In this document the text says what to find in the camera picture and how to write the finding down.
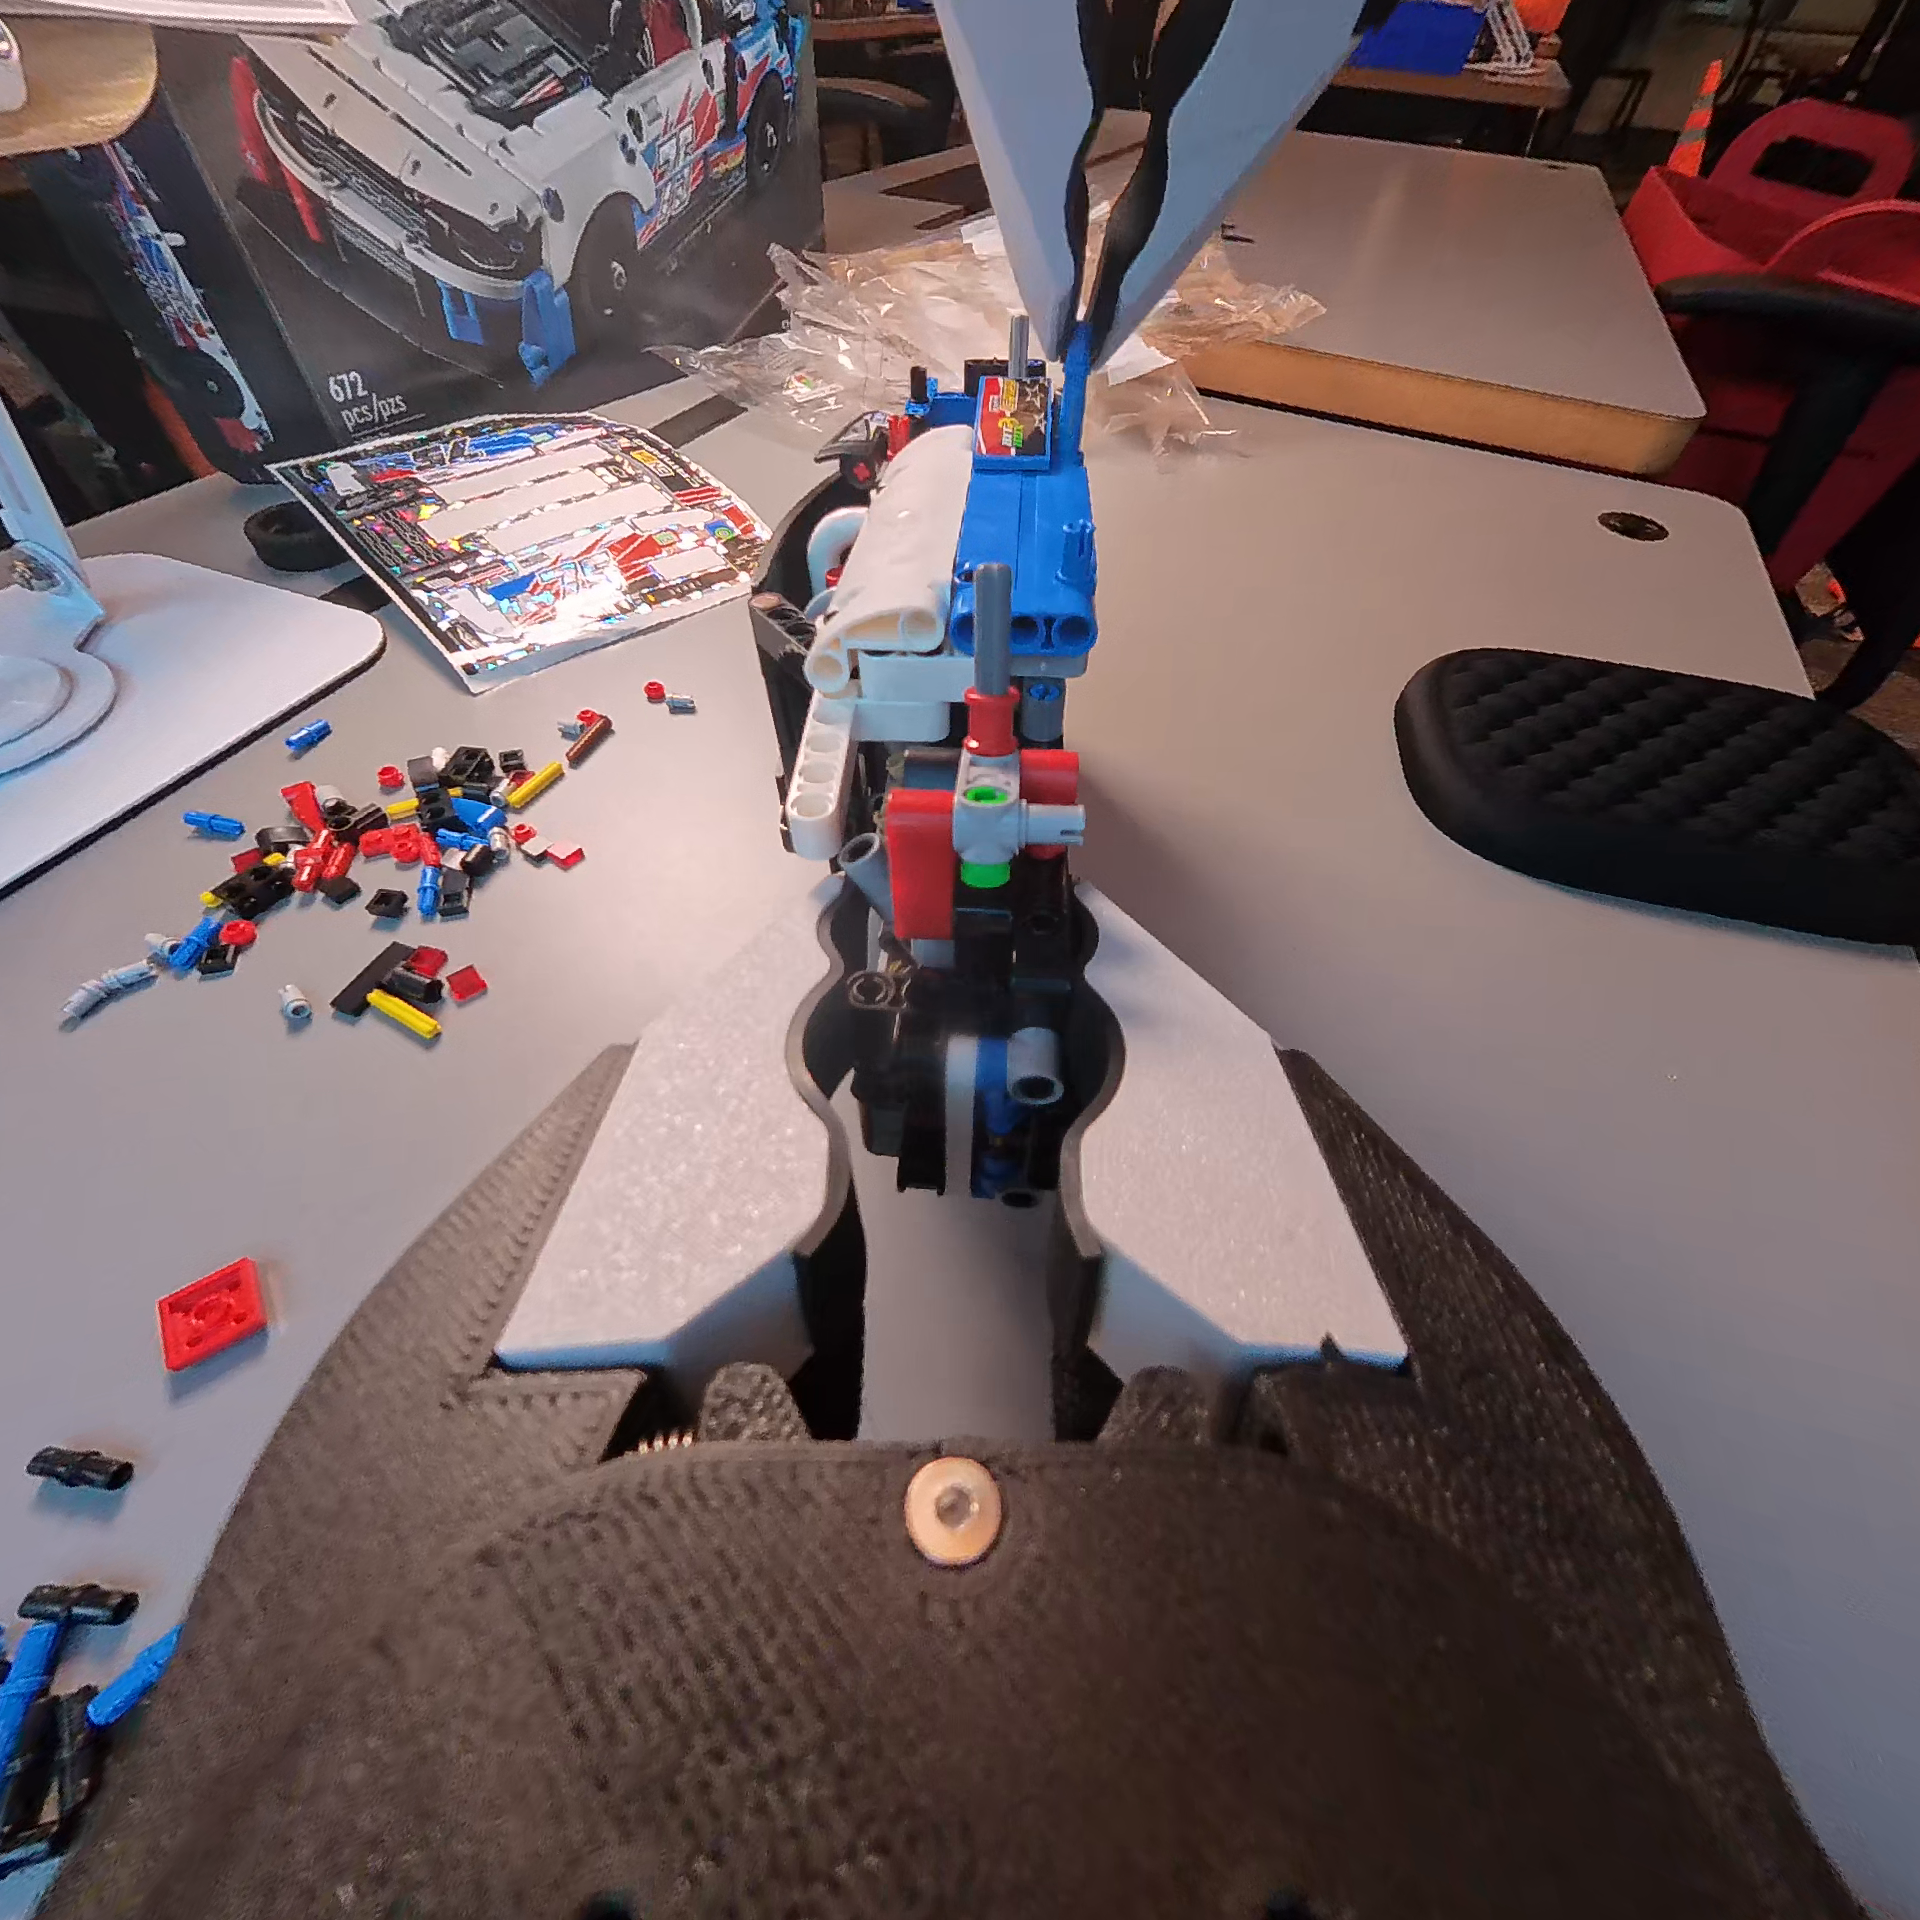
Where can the black lego pin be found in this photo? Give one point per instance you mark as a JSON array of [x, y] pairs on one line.
[[78, 1468]]

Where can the holographic sticker sheet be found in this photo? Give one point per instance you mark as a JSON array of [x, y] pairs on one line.
[[525, 540]]

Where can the lego car model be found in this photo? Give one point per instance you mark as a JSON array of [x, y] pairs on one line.
[[1036, 525]]

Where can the black rubber tire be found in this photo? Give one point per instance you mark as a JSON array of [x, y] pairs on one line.
[[284, 538]]

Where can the crumpled clear plastic bags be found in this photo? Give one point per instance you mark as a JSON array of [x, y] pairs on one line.
[[902, 300]]

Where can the red square lego plate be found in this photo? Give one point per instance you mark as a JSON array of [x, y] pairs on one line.
[[214, 1312]]

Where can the dark lego set box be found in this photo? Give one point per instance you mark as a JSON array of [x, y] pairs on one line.
[[452, 182]]

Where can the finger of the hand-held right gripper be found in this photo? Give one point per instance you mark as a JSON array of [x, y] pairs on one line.
[[1005, 119], [1244, 91]]

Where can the red plastic chairs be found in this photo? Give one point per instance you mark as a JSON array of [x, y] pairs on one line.
[[1799, 300]]

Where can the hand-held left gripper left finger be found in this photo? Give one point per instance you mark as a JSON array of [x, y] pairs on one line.
[[675, 1186]]

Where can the grey side table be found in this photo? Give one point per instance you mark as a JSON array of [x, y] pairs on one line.
[[1471, 270]]

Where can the white book stand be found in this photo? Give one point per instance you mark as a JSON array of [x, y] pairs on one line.
[[224, 661]]

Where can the orange traffic cone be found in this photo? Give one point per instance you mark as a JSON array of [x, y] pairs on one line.
[[1699, 119]]

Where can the pile of blue black pins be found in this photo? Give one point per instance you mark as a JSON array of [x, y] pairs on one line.
[[45, 1711]]

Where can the pile of small lego pieces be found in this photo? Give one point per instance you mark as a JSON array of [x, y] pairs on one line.
[[389, 839]]

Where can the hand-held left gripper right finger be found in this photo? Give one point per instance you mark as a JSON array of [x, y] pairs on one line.
[[1230, 1186]]

